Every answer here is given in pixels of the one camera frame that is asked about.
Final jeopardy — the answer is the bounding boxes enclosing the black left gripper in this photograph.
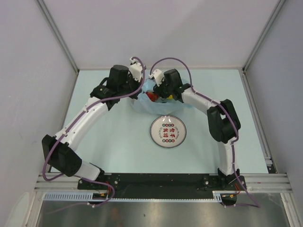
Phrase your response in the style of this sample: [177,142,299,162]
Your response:
[118,72,142,100]

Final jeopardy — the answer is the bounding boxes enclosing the red fake cherry bunch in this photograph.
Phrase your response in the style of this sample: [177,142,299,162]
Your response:
[146,92,159,102]

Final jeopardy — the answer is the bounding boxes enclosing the light blue printed plastic bag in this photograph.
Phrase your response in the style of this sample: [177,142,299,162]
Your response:
[130,79,193,115]

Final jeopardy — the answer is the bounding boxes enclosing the round printed white plate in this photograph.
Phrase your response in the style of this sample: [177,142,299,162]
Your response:
[150,115,187,148]

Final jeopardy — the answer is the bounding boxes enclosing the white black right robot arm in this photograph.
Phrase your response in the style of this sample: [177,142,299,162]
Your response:
[149,69,241,190]

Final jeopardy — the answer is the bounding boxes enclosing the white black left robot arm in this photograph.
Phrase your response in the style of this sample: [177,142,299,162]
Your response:
[42,62,145,189]

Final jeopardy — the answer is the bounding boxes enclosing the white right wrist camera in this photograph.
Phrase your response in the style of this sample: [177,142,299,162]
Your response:
[149,69,165,87]

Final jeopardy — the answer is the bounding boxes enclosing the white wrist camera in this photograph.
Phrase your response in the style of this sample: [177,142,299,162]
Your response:
[149,69,165,87]
[129,57,146,82]

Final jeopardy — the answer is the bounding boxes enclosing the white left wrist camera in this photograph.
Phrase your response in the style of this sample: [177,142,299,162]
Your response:
[129,57,146,82]

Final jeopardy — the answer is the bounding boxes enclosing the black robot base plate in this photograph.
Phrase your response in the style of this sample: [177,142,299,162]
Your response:
[78,173,247,206]

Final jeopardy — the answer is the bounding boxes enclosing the aluminium frame rail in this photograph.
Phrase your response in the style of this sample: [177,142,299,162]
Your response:
[34,174,79,192]

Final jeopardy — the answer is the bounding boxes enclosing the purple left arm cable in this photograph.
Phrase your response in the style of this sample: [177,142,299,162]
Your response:
[42,55,145,182]

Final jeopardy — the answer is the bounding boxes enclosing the white slotted cable duct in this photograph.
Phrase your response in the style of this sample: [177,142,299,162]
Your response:
[44,192,109,201]

